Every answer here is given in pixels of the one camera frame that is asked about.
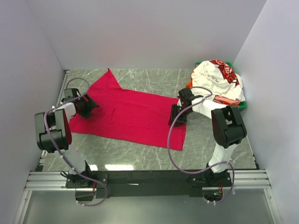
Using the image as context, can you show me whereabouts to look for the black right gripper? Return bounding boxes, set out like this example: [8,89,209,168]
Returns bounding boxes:
[168,104,192,128]

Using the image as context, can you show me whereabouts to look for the magenta red t shirt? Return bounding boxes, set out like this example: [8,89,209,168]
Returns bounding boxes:
[70,70,186,151]

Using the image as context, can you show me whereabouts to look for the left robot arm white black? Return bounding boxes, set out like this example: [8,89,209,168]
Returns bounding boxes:
[34,94,99,188]

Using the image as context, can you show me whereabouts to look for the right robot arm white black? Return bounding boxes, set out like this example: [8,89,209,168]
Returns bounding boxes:
[167,98,247,186]

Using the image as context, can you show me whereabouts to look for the orange t shirt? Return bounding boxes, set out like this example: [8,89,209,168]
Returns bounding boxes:
[185,78,240,105]

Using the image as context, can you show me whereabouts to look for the pink t shirt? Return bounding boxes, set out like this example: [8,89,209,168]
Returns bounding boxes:
[213,95,241,105]

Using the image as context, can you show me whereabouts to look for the red white printed t shirt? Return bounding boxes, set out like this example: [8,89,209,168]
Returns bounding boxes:
[209,60,240,86]

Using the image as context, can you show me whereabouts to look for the green plastic laundry basket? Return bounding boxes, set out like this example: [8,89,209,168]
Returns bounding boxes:
[195,60,247,112]

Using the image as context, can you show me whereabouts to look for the black base beam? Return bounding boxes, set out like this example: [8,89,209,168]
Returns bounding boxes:
[65,170,232,201]

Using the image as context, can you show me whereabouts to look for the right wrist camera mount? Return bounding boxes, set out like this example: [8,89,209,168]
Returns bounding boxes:
[178,88,203,102]

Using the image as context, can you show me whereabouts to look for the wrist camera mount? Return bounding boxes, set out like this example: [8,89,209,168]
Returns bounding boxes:
[62,88,80,102]
[178,88,203,102]

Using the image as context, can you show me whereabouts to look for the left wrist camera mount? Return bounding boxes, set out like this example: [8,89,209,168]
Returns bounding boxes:
[62,88,80,102]

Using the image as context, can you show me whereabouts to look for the aluminium rail frame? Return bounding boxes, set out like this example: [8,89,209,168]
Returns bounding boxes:
[19,72,281,224]

